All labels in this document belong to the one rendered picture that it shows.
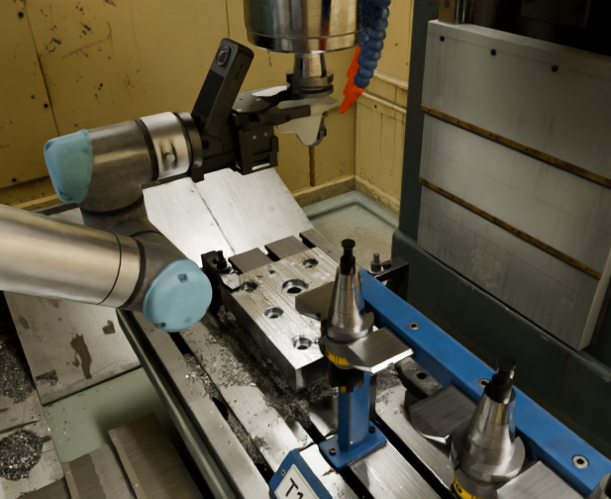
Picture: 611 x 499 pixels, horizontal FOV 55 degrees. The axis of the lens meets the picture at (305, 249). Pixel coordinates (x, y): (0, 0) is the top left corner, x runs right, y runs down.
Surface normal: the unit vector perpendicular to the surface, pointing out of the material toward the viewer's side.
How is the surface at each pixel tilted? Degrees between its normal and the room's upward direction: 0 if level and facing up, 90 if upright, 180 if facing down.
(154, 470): 7
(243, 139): 90
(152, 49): 90
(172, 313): 90
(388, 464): 0
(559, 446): 0
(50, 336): 24
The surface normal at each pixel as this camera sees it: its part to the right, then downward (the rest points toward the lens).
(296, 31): -0.19, 0.54
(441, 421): -0.03, -0.84
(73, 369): 0.19, -0.58
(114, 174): 0.53, 0.45
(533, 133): -0.82, 0.25
